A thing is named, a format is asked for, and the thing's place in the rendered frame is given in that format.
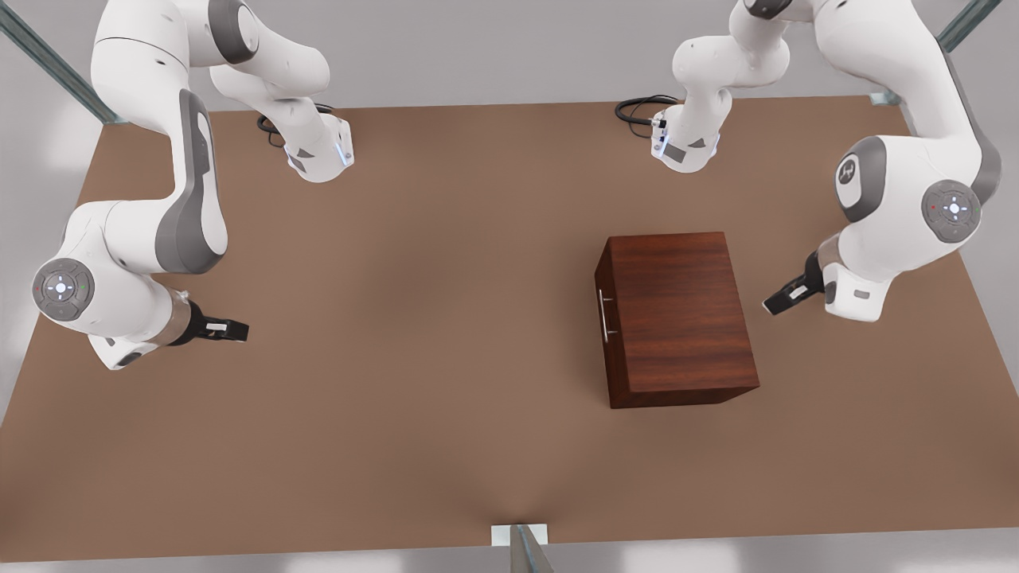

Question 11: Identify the silver frame post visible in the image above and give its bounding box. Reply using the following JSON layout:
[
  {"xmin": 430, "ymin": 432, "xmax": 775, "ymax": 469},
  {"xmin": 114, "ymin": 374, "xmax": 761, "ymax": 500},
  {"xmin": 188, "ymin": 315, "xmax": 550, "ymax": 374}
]
[
  {"xmin": 870, "ymin": 0, "xmax": 1005, "ymax": 107},
  {"xmin": 491, "ymin": 524, "xmax": 555, "ymax": 573},
  {"xmin": 0, "ymin": 6, "xmax": 127, "ymax": 126}
]

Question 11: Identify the black cable loop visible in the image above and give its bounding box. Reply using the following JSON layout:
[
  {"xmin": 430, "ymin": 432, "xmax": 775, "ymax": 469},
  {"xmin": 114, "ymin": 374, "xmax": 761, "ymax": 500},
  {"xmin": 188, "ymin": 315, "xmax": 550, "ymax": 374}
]
[
  {"xmin": 256, "ymin": 103, "xmax": 336, "ymax": 149},
  {"xmin": 615, "ymin": 95, "xmax": 682, "ymax": 140}
]

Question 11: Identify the dark wooden cabinet box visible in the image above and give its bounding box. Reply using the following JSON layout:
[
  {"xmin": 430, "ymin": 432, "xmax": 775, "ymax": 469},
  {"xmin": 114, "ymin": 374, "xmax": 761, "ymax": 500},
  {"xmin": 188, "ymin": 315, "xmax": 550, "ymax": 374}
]
[{"xmin": 595, "ymin": 232, "xmax": 760, "ymax": 410}]

